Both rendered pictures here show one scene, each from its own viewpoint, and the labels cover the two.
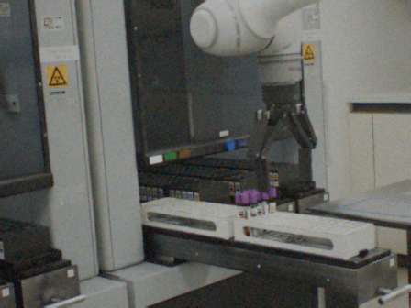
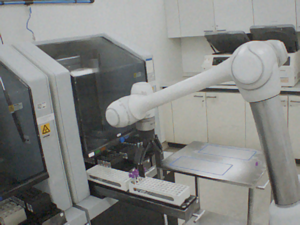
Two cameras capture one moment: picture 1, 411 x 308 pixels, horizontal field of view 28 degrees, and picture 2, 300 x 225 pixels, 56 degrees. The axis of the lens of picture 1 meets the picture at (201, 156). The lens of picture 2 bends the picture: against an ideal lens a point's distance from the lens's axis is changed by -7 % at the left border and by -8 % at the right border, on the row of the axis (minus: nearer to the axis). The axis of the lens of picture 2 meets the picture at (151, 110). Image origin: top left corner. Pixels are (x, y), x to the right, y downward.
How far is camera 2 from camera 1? 48 cm
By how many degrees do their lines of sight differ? 11
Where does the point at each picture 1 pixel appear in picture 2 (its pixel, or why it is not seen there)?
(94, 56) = (61, 115)
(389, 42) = (174, 60)
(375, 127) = not seen: hidden behind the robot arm
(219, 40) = (120, 124)
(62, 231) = (55, 193)
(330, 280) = (173, 213)
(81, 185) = (60, 172)
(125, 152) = (77, 154)
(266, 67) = (140, 124)
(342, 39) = (157, 62)
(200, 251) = (114, 195)
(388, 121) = not seen: hidden behind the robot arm
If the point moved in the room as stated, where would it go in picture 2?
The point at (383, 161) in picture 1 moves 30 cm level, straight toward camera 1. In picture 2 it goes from (175, 109) to (176, 115)
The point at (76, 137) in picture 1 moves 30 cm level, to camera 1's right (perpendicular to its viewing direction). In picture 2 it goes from (56, 153) to (116, 144)
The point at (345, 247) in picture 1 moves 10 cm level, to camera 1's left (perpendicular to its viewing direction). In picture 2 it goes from (179, 200) to (157, 204)
